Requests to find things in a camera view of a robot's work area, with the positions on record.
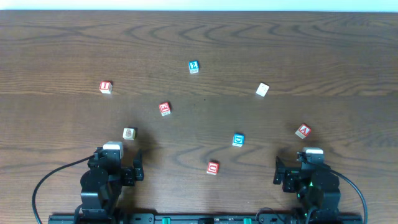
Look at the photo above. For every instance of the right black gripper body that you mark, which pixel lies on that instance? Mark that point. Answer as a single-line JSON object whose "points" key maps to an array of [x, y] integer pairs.
{"points": [[287, 179]]}

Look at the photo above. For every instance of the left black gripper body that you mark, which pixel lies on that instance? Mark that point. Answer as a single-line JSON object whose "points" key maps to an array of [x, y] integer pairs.
{"points": [[129, 175]]}

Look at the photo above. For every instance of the red letter A block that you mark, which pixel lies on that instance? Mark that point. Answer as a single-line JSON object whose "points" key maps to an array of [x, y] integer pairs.
{"points": [[303, 131]]}

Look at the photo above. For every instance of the red letter I block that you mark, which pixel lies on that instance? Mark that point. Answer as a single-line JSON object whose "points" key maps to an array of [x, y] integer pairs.
{"points": [[105, 87]]}

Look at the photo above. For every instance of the blue number 2 block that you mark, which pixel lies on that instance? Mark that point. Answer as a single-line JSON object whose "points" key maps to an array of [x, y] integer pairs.
{"points": [[193, 67]]}

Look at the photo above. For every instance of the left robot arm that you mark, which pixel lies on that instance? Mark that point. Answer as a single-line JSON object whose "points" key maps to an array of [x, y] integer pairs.
{"points": [[101, 186]]}

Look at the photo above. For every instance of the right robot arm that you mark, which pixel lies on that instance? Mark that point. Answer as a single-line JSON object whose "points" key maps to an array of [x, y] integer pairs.
{"points": [[316, 188]]}

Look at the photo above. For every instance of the beige picture block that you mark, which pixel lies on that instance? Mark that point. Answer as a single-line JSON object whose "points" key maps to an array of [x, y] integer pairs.
{"points": [[129, 133]]}

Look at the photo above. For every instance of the blue letter D block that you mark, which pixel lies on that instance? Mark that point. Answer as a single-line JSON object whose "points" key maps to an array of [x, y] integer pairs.
{"points": [[238, 140]]}

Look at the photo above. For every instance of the red letter U block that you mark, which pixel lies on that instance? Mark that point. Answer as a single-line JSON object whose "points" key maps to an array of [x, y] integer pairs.
{"points": [[212, 168]]}

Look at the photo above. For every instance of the red letter E block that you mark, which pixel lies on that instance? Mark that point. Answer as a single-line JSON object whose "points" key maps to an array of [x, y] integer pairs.
{"points": [[164, 108]]}

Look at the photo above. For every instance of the white picture block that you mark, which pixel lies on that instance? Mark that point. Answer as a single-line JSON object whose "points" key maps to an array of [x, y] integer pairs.
{"points": [[262, 89]]}

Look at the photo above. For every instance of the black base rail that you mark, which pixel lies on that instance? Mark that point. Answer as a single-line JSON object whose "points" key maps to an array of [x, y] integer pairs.
{"points": [[148, 218]]}

